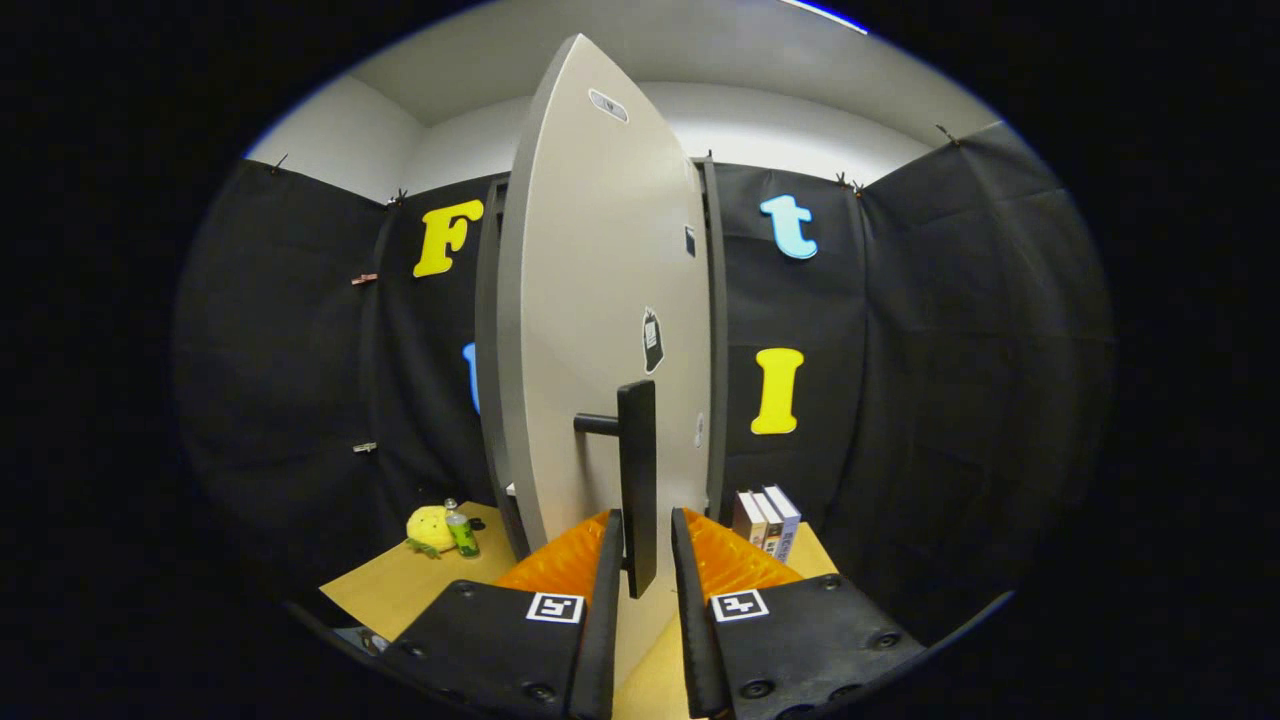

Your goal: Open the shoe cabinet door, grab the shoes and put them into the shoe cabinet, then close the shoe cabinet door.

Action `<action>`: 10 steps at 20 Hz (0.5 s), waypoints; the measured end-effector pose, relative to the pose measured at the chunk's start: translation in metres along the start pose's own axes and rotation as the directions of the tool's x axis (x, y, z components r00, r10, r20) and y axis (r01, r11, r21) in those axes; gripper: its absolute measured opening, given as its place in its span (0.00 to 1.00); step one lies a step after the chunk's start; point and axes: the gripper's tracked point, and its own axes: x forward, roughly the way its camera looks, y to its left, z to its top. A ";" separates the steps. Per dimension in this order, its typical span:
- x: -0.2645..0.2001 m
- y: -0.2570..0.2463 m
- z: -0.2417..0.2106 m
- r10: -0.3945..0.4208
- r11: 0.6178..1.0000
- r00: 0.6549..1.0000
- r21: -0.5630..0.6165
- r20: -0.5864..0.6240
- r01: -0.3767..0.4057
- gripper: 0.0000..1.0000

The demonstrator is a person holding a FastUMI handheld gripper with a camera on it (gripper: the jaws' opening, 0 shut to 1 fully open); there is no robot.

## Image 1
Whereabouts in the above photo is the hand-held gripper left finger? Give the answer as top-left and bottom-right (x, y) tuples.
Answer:
(380, 508), (626, 720)

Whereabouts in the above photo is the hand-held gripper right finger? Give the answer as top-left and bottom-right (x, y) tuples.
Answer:
(670, 507), (926, 720)

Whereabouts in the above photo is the beige shoe cabinet door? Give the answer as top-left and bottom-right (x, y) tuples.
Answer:
(497, 33), (713, 601)

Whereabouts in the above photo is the grey shoe cabinet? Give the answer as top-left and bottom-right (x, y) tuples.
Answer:
(475, 155), (731, 561)

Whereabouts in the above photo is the tan cover book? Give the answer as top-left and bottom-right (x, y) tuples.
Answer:
(733, 490), (767, 549)

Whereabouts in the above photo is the white book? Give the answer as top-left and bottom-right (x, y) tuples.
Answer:
(750, 490), (785, 557)
(764, 485), (802, 563)

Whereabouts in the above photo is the green label bottle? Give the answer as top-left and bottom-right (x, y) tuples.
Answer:
(443, 498), (481, 558)

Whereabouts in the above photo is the yellow pineapple plush toy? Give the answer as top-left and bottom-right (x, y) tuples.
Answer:
(405, 505), (461, 559)

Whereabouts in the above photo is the black backdrop cloth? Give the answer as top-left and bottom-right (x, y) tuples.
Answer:
(172, 122), (1116, 646)

